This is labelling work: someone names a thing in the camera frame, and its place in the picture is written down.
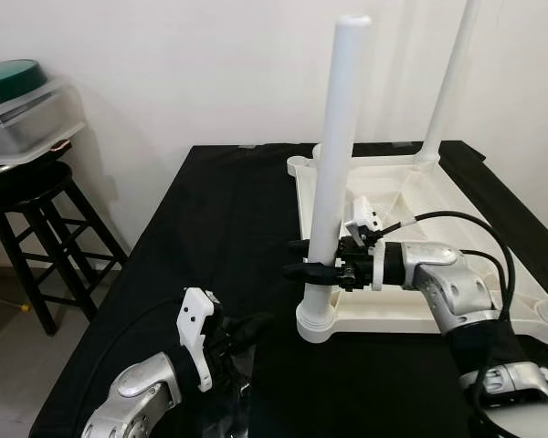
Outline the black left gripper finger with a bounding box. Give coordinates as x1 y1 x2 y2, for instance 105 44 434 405
228 313 277 348

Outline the white plastic children table top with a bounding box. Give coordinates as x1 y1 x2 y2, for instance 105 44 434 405
286 151 548 348

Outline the black tablecloth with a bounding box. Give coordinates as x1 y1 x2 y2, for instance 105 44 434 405
27 141 548 438

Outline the black round stool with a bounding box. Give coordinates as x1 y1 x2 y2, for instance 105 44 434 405
0 162 129 337

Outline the clear container green lid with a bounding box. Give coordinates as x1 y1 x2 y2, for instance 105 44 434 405
0 59 88 165

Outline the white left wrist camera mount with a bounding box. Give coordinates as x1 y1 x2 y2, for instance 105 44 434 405
178 287 217 393

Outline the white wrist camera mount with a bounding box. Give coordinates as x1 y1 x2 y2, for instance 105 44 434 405
345 196 386 293
178 287 217 393

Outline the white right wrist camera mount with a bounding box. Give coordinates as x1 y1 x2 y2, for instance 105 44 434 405
345 196 386 293

